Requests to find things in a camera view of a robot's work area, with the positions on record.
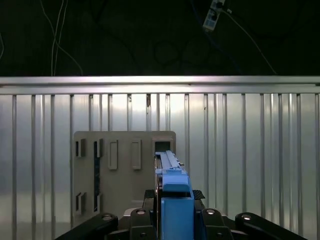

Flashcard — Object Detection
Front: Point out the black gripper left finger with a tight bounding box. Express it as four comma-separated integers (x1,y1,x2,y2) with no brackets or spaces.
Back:
53,189,157,240

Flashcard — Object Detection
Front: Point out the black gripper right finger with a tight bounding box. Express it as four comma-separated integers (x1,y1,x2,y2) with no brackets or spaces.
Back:
192,189,309,240

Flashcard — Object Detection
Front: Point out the hard disk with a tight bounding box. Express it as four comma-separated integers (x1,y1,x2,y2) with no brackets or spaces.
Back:
154,151,195,240

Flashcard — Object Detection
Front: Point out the grey parts rack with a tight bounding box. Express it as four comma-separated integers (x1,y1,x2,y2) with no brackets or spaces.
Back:
72,130,177,226

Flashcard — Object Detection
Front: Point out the white power strip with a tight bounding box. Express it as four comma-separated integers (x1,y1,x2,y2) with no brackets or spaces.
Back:
202,0,227,33

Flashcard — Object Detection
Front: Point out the white cable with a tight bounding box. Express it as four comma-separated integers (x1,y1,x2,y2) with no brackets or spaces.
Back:
39,0,84,76

